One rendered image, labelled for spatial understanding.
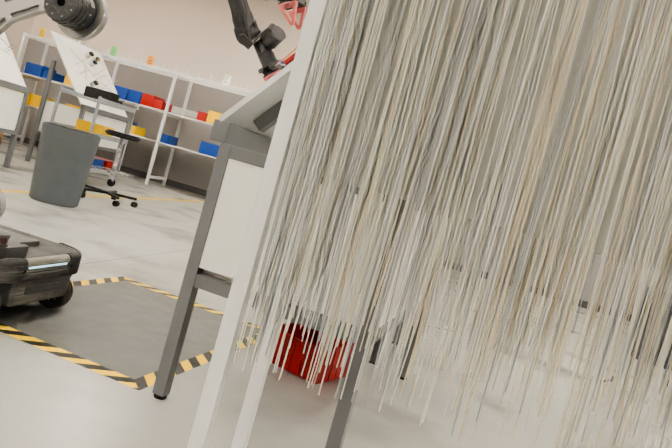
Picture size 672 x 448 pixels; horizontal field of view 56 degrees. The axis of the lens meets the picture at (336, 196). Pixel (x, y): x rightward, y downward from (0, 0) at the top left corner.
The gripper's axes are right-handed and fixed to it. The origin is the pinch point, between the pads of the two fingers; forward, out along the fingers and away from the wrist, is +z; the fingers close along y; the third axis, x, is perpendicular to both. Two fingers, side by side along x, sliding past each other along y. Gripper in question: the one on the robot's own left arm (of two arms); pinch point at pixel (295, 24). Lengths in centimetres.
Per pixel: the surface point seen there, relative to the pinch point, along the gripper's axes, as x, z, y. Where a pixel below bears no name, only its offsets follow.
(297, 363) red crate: 32, 122, 30
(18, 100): 443, -106, 282
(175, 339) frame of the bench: 37, 97, -37
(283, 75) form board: -6.5, 24.4, -28.9
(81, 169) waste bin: 290, -5, 198
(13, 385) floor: 69, 102, -67
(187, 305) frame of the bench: 32, 88, -36
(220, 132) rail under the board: 15, 38, -32
